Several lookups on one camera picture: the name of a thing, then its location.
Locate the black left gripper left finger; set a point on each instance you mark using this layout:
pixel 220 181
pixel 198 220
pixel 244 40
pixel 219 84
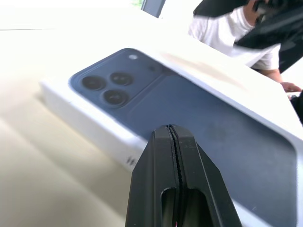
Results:
pixel 154 179

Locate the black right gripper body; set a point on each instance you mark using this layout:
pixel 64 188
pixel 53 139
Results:
pixel 279 10

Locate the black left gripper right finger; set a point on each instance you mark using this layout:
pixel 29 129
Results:
pixel 201 189

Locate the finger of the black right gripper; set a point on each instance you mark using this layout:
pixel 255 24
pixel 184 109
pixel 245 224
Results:
pixel 220 6
pixel 272 35

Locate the dark blue smartphone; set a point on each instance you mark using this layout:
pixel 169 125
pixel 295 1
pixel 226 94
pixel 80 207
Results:
pixel 180 106

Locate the bare hand of person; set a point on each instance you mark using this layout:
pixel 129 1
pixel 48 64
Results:
pixel 292 87

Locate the person in white t-shirt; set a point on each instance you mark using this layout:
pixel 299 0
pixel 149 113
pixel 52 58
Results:
pixel 225 30

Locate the small black object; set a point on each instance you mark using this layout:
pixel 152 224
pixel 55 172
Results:
pixel 297 101

